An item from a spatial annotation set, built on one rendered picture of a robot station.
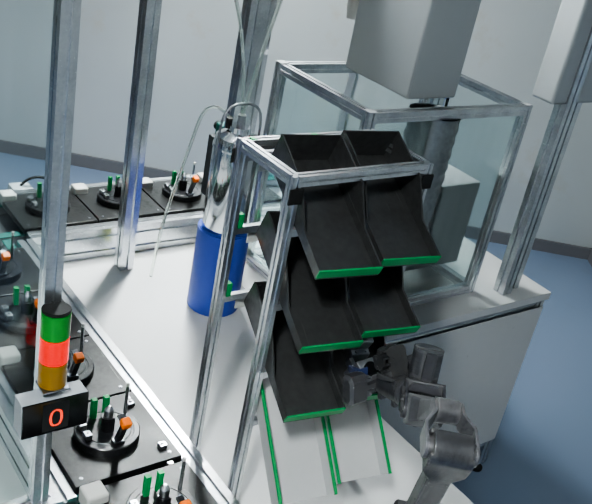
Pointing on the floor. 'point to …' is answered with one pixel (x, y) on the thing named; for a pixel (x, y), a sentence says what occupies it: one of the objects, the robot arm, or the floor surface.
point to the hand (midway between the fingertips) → (368, 370)
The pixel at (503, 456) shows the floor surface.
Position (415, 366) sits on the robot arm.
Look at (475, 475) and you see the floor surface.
